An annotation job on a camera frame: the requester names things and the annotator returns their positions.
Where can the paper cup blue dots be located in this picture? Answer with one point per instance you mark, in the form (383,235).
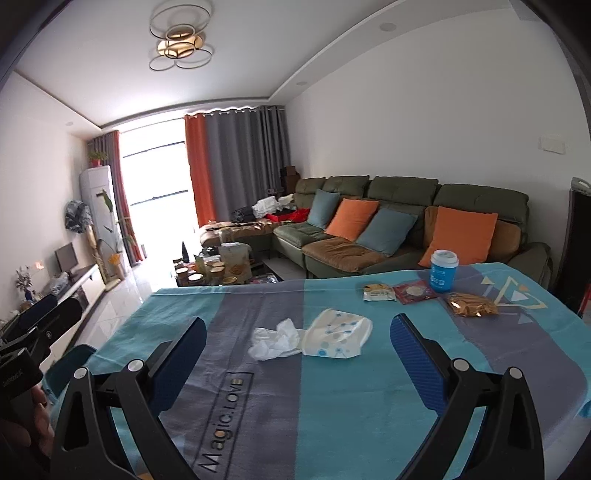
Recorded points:
(336,334)

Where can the green sectional sofa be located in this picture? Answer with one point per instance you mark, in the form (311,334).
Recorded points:
(327,256)

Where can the small gold snack packet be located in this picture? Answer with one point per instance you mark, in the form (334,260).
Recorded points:
(470,305)

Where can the cluttered coffee table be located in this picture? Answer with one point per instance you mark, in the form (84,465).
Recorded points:
(230,264)

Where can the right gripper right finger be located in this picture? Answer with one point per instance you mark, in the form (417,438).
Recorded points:
(509,442)

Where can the left hand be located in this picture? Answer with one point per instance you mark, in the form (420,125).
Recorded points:
(37,429)

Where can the blue cup white lid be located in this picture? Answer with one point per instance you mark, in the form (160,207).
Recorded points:
(444,264)

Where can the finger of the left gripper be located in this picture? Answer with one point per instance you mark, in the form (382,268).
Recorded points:
(26,320)

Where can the grey curtain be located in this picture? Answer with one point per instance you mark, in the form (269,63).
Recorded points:
(247,149)

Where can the small black monitor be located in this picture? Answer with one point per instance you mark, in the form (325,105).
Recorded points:
(66,259)

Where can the orange cushion middle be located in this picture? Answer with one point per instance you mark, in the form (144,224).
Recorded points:
(352,218)

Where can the teal grey patterned tablecloth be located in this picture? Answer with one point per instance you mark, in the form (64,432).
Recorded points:
(306,417)

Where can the white tv cabinet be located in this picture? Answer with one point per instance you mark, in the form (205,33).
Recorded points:
(86,285)

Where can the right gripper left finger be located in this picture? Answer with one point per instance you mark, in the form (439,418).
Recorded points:
(87,444)

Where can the orange cushion near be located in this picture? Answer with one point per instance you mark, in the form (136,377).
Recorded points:
(467,234)

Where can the left striped curtain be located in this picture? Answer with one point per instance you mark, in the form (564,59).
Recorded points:
(104,151)

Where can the white snack packet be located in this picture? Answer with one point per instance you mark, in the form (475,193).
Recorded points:
(378,292)

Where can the white standing air conditioner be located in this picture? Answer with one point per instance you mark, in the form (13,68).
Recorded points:
(92,181)

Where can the red snack packet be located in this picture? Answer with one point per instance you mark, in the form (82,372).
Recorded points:
(414,292)

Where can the gold ring ceiling lamp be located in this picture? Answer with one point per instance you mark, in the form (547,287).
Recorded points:
(178,28)

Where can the teal cushion near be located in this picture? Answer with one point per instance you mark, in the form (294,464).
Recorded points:
(387,231)

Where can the orange curtain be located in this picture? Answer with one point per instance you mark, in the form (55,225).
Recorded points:
(199,168)

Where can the teal cushion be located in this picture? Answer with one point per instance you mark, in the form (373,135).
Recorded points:
(387,231)
(323,208)

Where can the tall potted plant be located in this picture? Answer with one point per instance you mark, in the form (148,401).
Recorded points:
(119,235)

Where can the teal cushion far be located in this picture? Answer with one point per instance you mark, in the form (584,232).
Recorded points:
(323,208)

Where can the white tissue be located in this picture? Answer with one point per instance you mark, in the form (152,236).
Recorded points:
(282,342)

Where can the orange cushion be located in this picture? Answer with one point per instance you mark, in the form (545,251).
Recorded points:
(467,234)
(352,218)

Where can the covered standing fan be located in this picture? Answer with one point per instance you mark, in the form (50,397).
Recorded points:
(77,216)

